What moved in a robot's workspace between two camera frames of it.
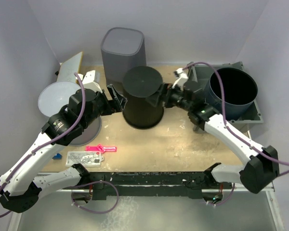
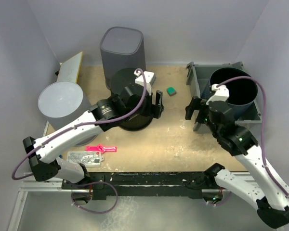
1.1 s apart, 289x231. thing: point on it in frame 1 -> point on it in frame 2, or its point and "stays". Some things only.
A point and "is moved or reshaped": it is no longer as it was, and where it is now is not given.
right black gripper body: x=174 y=97 -> x=203 y=116
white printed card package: x=86 y=159 stays
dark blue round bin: x=240 y=90 stays
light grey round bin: x=54 y=96 stays
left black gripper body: x=104 y=107 -> x=146 y=108
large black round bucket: x=138 y=83 is moved or reshaped
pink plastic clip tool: x=101 y=148 stays
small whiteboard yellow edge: x=68 y=68 stays
